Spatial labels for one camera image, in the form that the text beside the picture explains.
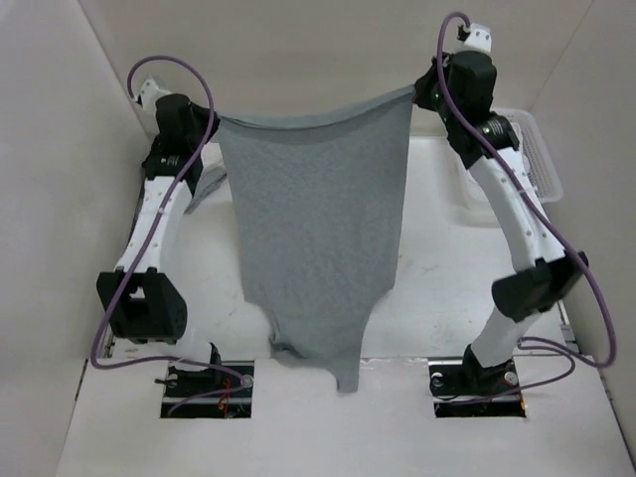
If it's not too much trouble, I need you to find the grey tank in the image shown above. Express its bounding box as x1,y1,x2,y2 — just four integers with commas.
185,165,227,215
217,86,413,394

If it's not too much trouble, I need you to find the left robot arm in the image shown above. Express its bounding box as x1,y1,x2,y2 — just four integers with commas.
90,93,223,397

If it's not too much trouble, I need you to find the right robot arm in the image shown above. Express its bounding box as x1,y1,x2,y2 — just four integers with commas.
413,51,581,397

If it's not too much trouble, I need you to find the folded grey tank top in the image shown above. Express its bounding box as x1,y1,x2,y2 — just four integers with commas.
185,165,227,215

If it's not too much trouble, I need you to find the white plastic basket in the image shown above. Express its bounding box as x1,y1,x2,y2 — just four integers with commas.
459,106,565,215

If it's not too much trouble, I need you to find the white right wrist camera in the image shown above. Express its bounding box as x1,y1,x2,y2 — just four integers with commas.
457,23,493,55

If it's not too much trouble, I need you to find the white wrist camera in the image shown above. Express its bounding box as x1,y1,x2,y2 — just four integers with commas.
457,23,493,55
133,75,171,116

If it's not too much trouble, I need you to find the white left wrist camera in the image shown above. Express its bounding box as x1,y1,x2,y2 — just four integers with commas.
133,75,171,116

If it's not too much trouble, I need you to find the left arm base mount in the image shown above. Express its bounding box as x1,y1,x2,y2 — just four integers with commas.
155,361,255,419

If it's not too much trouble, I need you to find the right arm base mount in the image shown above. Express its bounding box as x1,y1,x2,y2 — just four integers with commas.
428,359,526,418

